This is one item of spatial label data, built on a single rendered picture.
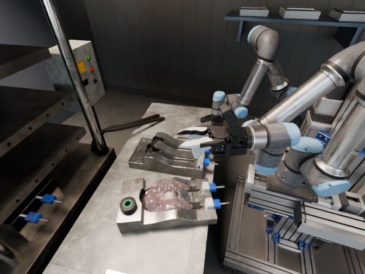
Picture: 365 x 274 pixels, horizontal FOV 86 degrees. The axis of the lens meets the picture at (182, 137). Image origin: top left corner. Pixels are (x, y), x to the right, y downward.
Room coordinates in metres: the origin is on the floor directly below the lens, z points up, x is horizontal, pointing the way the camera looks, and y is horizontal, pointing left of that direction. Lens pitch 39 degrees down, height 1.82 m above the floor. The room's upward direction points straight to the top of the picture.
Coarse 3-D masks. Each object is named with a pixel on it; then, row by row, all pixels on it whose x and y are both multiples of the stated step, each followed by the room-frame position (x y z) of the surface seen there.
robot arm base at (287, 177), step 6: (282, 162) 0.67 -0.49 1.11; (282, 168) 0.64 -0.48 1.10; (288, 168) 0.61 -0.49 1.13; (276, 174) 0.64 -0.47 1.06; (282, 174) 0.62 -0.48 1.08; (288, 174) 0.60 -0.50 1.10; (294, 174) 0.59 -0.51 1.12; (300, 174) 0.58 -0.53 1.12; (282, 180) 0.60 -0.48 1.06; (288, 180) 0.58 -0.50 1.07; (294, 180) 0.58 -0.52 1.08; (300, 180) 0.57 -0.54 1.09; (288, 186) 0.57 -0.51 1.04; (294, 186) 0.56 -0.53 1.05; (300, 186) 0.56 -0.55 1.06
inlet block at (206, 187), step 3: (204, 183) 0.71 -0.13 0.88; (207, 183) 0.71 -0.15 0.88; (210, 183) 0.72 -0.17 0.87; (213, 183) 0.72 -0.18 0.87; (204, 186) 0.69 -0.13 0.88; (207, 186) 0.69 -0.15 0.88; (210, 186) 0.70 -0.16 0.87; (213, 186) 0.70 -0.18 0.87; (216, 186) 0.71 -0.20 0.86; (219, 186) 0.71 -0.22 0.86; (222, 186) 0.71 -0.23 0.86; (204, 189) 0.68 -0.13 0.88; (207, 189) 0.68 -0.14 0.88; (210, 189) 0.68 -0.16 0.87; (213, 189) 0.68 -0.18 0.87
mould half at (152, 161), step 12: (144, 144) 1.08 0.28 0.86; (156, 144) 1.00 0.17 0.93; (180, 144) 1.06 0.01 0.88; (132, 156) 0.96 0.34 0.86; (144, 156) 0.96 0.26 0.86; (156, 156) 0.89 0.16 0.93; (180, 156) 0.93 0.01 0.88; (192, 156) 0.93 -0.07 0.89; (204, 156) 0.93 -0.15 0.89; (144, 168) 0.89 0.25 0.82; (156, 168) 0.87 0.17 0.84; (168, 168) 0.85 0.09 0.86; (180, 168) 0.84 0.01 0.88; (192, 168) 0.82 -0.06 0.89
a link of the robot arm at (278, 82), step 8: (256, 32) 1.18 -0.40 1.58; (248, 40) 1.23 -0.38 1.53; (256, 40) 1.13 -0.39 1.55; (256, 48) 1.14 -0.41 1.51; (272, 64) 1.18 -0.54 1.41; (272, 72) 1.19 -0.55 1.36; (280, 72) 1.19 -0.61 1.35; (272, 80) 1.21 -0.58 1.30; (280, 80) 1.19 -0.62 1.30; (288, 80) 1.21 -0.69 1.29; (272, 88) 1.22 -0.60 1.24; (280, 88) 1.18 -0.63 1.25
